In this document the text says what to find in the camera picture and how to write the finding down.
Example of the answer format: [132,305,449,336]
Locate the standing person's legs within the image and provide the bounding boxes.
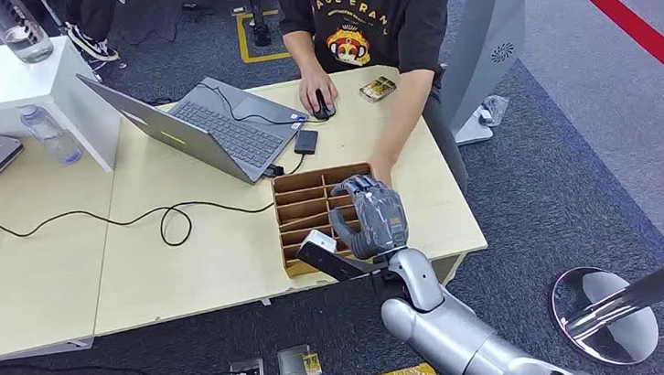
[62,0,128,67]

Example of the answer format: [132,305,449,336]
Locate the black computer mouse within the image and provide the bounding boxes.
[310,87,339,123]

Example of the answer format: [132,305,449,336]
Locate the grey laptop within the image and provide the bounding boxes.
[75,51,316,202]

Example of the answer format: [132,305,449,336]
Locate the wooden card organizer box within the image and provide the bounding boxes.
[270,161,384,280]

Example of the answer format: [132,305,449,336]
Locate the person's right hand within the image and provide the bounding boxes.
[296,67,341,117]

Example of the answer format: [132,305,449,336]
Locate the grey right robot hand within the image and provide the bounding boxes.
[325,169,413,264]

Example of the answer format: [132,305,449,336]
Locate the thin black mouse cable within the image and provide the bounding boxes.
[195,70,330,136]

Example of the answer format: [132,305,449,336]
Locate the clear plastic water bottle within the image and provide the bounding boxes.
[18,100,83,170]

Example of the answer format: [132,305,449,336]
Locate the person's left hand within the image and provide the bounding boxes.
[367,149,398,191]

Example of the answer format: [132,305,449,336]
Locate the tall clear glass bottle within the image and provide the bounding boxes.
[0,0,56,67]

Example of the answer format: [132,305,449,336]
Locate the grey kiosk stand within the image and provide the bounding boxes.
[433,0,569,147]

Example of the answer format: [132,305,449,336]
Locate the black floor stand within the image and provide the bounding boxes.
[245,0,274,49]

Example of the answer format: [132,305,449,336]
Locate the white desk shelf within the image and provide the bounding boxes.
[0,31,127,184]

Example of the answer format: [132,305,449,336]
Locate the chrome stanchion post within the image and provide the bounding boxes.
[546,239,664,372]

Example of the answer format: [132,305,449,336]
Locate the black adapter floor cable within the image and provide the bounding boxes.
[0,284,260,375]

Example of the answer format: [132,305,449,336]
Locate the small black hub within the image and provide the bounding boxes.
[292,127,321,157]

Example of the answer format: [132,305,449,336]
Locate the clear plastic bag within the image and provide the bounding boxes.
[475,93,512,129]

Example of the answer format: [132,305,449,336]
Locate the long black power cable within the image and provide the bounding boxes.
[0,184,280,264]

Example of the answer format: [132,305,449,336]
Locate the short black hub cable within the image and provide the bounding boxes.
[262,152,309,180]

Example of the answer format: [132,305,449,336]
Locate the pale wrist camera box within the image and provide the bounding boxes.
[294,223,388,288]

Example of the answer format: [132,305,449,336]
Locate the person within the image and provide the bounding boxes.
[275,0,477,212]

